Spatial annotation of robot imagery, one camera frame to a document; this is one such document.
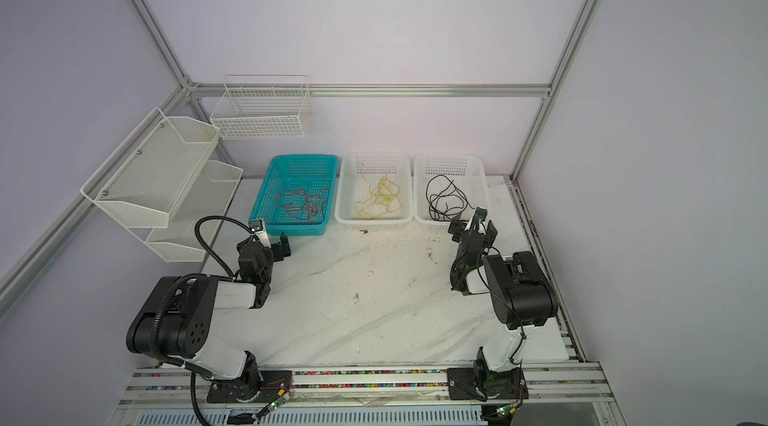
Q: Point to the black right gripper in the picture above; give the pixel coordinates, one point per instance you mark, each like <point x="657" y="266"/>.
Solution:
<point x="488" y="239"/>

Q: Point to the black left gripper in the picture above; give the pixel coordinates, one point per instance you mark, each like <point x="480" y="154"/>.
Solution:
<point x="284" y="245"/>

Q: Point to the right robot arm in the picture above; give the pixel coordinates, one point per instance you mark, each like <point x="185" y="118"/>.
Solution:
<point x="521" y="296"/>

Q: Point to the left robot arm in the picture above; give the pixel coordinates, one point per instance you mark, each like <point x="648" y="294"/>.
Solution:
<point x="174" y="325"/>

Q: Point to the teal plastic basket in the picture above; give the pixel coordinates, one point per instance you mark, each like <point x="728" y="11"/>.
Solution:
<point x="296" y="195"/>

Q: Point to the white plastic basket right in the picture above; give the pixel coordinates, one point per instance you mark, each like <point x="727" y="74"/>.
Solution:
<point x="446" y="185"/>

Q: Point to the white plastic basket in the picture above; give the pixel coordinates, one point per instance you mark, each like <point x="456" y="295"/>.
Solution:
<point x="446" y="185"/>
<point x="375" y="191"/>

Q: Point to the white mesh lower shelf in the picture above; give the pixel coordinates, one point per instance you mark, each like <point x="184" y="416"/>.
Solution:
<point x="210" y="195"/>

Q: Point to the white mesh shelf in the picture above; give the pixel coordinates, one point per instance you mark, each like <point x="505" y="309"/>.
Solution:
<point x="210" y="195"/>
<point x="143" y="183"/>

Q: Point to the white plastic basket middle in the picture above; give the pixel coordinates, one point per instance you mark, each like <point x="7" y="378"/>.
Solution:
<point x="375" y="191"/>

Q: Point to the white mesh upper shelf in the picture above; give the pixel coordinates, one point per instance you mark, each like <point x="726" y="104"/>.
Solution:
<point x="143" y="183"/>

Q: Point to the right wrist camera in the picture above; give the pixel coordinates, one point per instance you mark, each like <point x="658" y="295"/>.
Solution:
<point x="479" y="219"/>

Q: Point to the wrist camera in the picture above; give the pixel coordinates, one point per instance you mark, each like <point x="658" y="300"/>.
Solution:
<point x="479" y="219"/>
<point x="258" y="233"/>

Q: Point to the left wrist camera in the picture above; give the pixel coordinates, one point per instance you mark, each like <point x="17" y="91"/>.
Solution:
<point x="258" y="233"/>

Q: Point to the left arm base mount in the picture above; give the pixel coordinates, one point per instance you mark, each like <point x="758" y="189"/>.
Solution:
<point x="264" y="387"/>

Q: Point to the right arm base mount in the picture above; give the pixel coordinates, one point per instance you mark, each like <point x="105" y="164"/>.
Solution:
<point x="479" y="382"/>

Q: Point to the white wire wall basket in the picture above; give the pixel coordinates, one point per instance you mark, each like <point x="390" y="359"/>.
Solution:
<point x="264" y="107"/>

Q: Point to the front rail with cables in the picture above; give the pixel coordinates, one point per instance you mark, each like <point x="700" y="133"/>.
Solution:
<point x="377" y="395"/>

